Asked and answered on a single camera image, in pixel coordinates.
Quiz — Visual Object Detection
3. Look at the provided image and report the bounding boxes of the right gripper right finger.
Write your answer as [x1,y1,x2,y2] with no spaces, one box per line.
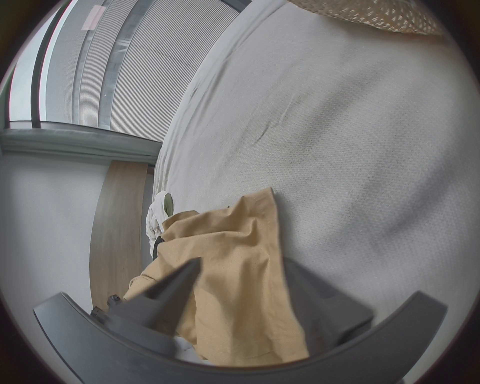
[286,259,374,354]

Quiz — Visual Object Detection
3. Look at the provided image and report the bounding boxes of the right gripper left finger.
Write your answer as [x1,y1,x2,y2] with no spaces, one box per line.
[91,258,201,340]

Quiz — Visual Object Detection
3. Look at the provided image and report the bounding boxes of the tan shorts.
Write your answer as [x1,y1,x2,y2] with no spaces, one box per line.
[124,187,310,366]

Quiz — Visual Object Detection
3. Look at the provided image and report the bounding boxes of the bed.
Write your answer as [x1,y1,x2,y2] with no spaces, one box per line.
[89,0,478,366]

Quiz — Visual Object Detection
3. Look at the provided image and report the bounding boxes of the round woven basket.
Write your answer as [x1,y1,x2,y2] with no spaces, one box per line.
[290,0,447,37]

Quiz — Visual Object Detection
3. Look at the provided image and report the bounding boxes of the pile of clothes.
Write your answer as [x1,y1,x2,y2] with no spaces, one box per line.
[145,190,174,260]

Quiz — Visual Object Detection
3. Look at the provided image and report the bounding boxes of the window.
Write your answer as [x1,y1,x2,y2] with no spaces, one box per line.
[0,0,252,143]

